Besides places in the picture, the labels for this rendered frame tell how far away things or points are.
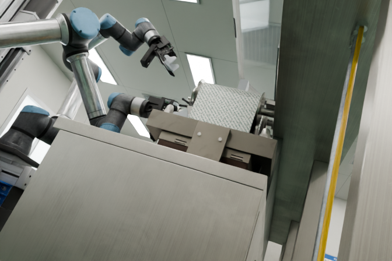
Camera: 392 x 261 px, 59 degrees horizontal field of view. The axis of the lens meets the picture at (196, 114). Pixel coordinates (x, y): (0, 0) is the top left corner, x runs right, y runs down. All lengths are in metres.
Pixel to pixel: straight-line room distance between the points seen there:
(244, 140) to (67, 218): 0.52
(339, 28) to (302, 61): 0.14
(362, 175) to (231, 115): 0.93
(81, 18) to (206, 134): 0.66
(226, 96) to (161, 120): 0.34
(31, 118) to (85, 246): 0.90
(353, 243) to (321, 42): 0.52
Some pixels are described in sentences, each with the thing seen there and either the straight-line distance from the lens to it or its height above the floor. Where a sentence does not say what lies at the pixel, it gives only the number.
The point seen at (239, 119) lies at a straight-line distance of 1.26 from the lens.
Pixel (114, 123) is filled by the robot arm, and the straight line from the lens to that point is 1.34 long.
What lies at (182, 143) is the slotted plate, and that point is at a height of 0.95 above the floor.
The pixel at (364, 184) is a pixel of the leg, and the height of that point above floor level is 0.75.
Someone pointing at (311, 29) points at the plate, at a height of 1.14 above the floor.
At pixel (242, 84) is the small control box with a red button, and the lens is 2.03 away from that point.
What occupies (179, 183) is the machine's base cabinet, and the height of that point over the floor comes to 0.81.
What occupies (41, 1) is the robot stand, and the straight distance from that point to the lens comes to 1.80.
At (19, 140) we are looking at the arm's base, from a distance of 1.72.
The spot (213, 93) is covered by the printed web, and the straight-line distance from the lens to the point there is 1.33.
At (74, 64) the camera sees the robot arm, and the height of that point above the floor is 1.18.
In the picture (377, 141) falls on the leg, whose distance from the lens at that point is 0.40.
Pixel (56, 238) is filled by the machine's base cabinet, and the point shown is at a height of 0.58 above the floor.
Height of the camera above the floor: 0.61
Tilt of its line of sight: 24 degrees up
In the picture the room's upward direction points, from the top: 22 degrees clockwise
